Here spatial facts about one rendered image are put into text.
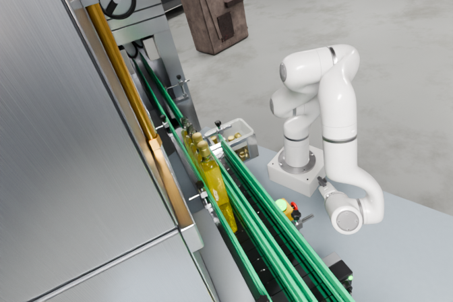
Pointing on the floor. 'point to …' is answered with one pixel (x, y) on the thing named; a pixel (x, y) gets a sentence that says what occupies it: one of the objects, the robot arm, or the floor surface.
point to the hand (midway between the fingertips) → (329, 190)
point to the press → (210, 3)
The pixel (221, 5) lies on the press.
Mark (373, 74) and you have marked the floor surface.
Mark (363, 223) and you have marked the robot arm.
